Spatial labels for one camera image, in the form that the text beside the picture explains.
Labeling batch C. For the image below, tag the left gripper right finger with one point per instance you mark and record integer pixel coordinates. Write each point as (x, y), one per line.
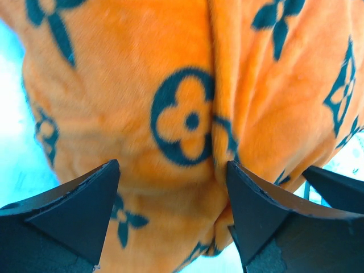
(277, 231)

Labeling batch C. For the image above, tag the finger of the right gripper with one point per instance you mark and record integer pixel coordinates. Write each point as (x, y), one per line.
(339, 191)

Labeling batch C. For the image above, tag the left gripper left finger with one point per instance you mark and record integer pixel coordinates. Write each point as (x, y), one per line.
(62, 229)

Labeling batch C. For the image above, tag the orange patterned pillowcase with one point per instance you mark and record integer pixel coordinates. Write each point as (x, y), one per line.
(174, 90)

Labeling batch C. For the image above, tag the white floral animal pillow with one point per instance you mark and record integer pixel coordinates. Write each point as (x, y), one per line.
(348, 162)

